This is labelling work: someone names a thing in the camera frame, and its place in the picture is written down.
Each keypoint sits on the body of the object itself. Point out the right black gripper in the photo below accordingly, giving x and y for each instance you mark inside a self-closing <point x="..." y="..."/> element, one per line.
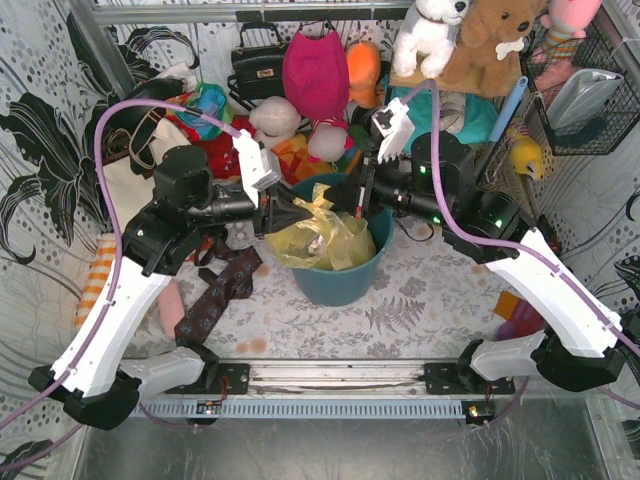
<point x="367" y="187"/>

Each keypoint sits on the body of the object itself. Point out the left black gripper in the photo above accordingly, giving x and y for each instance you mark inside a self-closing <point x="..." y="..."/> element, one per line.
<point x="265" y="214"/>

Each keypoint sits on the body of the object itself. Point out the yellow plastic trash bag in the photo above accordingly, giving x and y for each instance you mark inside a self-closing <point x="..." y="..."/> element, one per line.
<point x="349" y="241"/>

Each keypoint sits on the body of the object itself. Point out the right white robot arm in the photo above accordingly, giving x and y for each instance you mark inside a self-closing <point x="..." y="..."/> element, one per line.
<point x="584" y="344"/>

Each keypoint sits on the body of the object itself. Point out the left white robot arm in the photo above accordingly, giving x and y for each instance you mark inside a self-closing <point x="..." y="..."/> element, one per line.
<point x="95" y="384"/>

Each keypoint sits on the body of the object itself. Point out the crumpled paper trash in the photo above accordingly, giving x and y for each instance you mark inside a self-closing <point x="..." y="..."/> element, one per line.
<point x="317" y="247"/>

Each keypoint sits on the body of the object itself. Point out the blue plastic trash bin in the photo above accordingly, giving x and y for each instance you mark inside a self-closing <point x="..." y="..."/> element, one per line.
<point x="340" y="288"/>

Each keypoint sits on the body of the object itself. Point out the cream canvas tote bag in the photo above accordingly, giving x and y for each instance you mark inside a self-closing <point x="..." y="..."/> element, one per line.
<point x="130" y="192"/>

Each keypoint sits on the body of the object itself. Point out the pink white plush doll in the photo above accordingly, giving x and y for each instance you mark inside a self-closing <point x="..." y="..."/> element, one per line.
<point x="329" y="140"/>

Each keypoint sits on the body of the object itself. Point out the red cloth garment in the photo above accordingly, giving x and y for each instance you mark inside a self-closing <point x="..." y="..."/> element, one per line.
<point x="223" y="159"/>

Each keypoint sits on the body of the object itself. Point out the dark patterned necktie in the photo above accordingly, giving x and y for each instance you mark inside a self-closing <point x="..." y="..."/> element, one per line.
<point x="229" y="276"/>

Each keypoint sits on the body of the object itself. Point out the white plush bear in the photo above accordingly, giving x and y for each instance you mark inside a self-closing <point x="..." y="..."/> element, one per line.
<point x="275" y="121"/>

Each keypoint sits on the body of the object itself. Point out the orange plush toy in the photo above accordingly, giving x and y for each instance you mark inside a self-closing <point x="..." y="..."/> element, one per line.
<point x="364" y="67"/>

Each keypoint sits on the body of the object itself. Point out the colorful scarf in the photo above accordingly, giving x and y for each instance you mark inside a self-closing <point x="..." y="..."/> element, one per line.
<point x="209" y="98"/>

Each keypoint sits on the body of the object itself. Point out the grey striped plush fish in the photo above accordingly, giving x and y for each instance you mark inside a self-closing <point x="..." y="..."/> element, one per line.
<point x="452" y="111"/>

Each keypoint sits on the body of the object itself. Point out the black leather handbag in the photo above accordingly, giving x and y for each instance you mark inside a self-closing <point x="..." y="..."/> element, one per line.
<point x="257" y="71"/>

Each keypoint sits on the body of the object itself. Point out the teal folded cloth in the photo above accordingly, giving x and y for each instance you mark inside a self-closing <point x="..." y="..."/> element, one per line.
<point x="480" y="117"/>

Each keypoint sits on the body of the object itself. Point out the pink sock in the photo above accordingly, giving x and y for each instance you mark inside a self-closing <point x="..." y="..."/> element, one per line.
<point x="171" y="308"/>

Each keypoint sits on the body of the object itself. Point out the yellow plush duck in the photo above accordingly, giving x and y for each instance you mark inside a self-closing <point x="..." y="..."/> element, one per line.
<point x="524" y="153"/>

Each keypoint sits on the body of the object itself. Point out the white plush dog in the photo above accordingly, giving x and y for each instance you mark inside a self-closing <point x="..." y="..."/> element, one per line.
<point x="427" y="35"/>

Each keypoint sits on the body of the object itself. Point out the orange checkered towel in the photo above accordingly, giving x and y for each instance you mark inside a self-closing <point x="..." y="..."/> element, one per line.
<point x="98" y="275"/>

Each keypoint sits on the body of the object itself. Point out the wooden shelf board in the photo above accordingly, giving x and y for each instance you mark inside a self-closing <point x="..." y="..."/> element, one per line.
<point x="469" y="84"/>

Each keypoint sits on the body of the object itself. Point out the purple orange sock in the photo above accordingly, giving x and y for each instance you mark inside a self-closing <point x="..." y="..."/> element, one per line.
<point x="520" y="318"/>

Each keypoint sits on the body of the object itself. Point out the brown plush dog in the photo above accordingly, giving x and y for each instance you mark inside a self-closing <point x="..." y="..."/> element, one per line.
<point x="490" y="39"/>

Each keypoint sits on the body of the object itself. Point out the silver pouch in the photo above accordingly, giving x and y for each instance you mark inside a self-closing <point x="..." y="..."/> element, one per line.
<point x="582" y="96"/>

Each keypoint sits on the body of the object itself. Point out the pink plush toy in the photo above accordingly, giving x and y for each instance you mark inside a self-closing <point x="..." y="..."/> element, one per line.
<point x="565" y="23"/>

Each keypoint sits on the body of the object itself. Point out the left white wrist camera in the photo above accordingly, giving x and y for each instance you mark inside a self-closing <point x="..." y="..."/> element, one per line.
<point x="259" y="166"/>

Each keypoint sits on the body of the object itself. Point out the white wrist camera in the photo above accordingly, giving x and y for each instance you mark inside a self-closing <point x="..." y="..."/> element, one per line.
<point x="395" y="128"/>
<point x="259" y="166"/>

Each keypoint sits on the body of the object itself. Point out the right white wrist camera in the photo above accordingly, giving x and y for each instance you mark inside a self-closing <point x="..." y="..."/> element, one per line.
<point x="395" y="128"/>

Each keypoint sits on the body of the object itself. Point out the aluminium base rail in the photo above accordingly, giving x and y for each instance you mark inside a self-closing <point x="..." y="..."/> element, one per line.
<point x="331" y="389"/>

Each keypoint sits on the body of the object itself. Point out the blue handled broom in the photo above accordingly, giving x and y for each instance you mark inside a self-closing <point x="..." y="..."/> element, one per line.
<point x="507" y="111"/>

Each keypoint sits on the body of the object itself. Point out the black wire basket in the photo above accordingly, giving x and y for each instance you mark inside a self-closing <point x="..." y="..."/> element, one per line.
<point x="602" y="133"/>

